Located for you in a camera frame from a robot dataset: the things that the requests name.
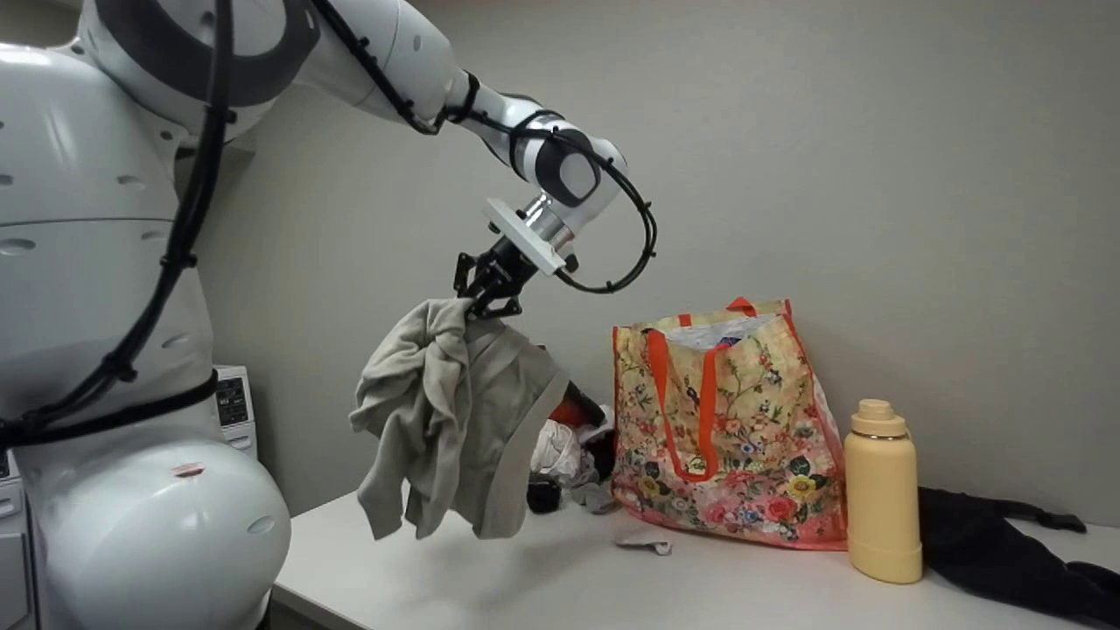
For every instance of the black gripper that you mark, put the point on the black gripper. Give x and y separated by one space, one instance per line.
495 272

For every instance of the grey cloth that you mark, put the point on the grey cloth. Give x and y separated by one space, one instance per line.
455 407

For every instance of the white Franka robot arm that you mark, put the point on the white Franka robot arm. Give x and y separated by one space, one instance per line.
128 293

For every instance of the white crumpled plastic bag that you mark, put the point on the white crumpled plastic bag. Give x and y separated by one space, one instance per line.
560 448

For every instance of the black cloth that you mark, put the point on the black cloth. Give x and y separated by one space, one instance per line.
1001 554

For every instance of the small black object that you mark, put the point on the small black object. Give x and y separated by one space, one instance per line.
542 492

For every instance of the white box with displays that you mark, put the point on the white box with displays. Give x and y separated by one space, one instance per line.
237 407

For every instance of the small metal object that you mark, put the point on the small metal object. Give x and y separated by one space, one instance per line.
644 544

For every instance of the yellow bottle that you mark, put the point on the yellow bottle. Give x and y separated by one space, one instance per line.
882 503

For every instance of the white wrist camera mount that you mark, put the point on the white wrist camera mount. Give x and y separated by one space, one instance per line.
526 237

